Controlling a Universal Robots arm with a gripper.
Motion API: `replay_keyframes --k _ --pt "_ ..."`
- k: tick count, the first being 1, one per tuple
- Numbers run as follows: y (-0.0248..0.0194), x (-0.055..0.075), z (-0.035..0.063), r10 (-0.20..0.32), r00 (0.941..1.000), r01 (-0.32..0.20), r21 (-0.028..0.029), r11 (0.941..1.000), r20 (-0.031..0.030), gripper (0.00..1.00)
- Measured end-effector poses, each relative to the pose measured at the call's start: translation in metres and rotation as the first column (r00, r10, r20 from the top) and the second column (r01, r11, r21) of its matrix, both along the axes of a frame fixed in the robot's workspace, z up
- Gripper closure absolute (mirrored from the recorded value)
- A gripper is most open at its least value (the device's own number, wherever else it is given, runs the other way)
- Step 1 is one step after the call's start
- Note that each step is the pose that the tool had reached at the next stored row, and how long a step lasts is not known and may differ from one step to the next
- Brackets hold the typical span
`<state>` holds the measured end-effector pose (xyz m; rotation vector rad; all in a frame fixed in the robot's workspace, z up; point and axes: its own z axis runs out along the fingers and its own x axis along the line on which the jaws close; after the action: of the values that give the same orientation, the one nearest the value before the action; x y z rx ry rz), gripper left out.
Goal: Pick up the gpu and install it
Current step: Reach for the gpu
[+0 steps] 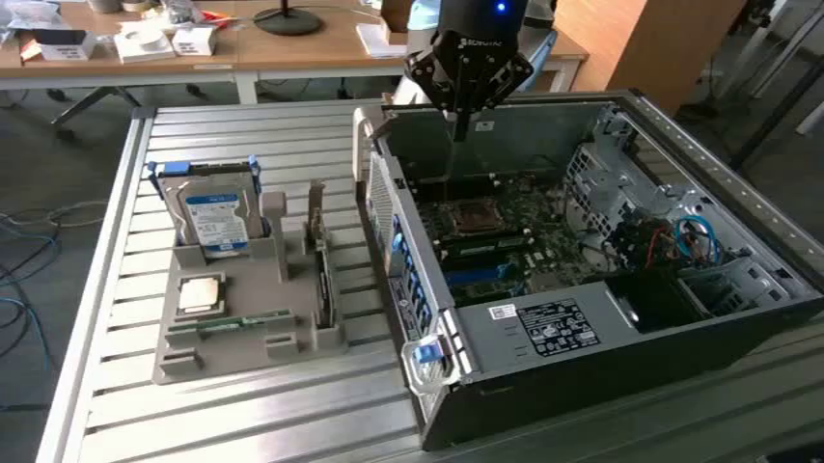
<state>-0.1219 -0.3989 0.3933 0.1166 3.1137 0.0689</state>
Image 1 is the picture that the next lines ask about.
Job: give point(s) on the graphics card black cooler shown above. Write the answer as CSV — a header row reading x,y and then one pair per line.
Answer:
x,y
328,289

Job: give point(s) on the white box black lid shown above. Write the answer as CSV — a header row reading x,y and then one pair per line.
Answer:
x,y
65,46

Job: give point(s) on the hard disk blue caddy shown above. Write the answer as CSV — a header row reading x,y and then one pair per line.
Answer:
x,y
216,222

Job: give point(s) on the blue case latch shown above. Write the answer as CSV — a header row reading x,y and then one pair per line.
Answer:
x,y
425,353

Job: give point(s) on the grey parts rack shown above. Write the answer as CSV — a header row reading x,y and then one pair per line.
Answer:
x,y
259,289

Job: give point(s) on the CPU chip silver lid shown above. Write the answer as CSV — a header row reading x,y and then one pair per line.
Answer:
x,y
201,295

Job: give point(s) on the blue expansion slot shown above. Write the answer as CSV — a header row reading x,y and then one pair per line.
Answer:
x,y
476,276

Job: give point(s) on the grey power supply unit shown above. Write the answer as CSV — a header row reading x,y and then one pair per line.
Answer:
x,y
490,337

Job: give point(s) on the wooden desk white frame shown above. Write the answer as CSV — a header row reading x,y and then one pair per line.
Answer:
x,y
291,53

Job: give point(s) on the white paper stack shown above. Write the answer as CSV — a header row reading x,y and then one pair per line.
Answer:
x,y
377,41

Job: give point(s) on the green motherboard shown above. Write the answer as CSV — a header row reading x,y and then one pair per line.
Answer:
x,y
554,241

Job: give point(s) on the open black PC case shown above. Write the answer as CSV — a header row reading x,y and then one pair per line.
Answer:
x,y
580,386

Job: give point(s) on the grey rolling stand leg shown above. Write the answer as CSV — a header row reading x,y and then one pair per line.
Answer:
x,y
90,103

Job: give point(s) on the grey metal table legs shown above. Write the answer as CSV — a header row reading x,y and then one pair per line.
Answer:
x,y
794,43

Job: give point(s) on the installed green RAM stick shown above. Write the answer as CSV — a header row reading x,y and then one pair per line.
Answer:
x,y
483,247

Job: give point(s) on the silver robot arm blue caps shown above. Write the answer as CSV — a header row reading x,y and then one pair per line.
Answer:
x,y
417,91

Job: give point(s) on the CPU socket metal frame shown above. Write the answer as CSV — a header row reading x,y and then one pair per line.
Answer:
x,y
478,217

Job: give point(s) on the white box with tape roll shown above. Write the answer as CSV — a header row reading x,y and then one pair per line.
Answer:
x,y
144,43

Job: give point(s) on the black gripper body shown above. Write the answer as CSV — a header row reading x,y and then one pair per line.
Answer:
x,y
476,29

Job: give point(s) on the wooden cabinet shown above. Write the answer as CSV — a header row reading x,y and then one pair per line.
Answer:
x,y
657,48

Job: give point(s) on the grey metal disk bay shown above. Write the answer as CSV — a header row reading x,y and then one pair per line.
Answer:
x,y
741,284

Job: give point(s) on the black round lamp base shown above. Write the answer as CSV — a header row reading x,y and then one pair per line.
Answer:
x,y
288,21

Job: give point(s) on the small white labelled box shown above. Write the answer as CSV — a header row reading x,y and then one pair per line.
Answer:
x,y
193,42

